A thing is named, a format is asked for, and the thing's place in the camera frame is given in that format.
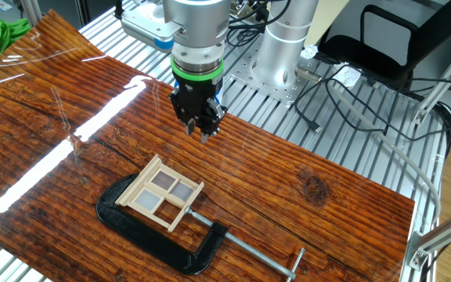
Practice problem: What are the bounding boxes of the aluminium frame strut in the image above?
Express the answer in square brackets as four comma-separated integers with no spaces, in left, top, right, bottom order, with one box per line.
[412,33,451,126]
[405,203,451,273]

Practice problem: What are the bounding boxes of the miniature wooden window frame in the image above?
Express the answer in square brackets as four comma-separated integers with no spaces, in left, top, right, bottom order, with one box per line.
[114,154,205,233]

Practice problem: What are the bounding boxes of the wooden frosted window sash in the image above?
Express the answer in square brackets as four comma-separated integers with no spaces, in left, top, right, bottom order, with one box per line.
[130,186,168,215]
[149,169,182,193]
[168,180,196,204]

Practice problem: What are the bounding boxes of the black camera cable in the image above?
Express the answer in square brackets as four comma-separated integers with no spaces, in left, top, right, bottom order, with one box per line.
[114,0,293,48]

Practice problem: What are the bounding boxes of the aluminium posts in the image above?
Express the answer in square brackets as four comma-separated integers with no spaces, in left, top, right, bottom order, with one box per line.
[20,0,43,27]

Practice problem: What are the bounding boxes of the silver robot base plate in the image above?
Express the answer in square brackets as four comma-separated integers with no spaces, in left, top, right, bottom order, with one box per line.
[229,46,328,107]

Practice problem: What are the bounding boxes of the black metal C-clamp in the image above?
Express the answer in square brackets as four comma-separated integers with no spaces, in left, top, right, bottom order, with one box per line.
[95,172,307,282]

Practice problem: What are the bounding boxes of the crumpled white paper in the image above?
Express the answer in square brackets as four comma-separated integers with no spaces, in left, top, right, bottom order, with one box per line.
[299,43,319,60]
[333,62,363,88]

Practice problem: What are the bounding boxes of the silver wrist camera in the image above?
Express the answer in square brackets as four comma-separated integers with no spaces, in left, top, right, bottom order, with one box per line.
[120,7,186,54]

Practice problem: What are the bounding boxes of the black office chair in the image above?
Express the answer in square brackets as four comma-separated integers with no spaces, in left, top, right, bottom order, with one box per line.
[317,0,451,85]

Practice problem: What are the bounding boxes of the grey hose cable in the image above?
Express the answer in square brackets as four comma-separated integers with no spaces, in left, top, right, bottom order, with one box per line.
[294,65,442,228]

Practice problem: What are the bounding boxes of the wood-grain table mat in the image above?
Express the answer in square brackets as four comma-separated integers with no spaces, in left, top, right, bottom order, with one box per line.
[0,9,417,282]

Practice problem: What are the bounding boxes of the black usb cable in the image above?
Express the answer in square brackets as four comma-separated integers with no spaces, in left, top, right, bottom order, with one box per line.
[294,76,352,134]

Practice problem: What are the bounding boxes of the green flange ring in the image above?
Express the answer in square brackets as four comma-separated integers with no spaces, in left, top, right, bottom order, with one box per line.
[170,56,225,84]

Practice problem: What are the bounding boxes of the black looped cable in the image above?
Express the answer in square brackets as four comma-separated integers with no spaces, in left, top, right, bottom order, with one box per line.
[324,76,451,157]

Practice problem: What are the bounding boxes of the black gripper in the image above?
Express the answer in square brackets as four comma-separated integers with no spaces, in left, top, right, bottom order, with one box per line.
[169,76,226,144]

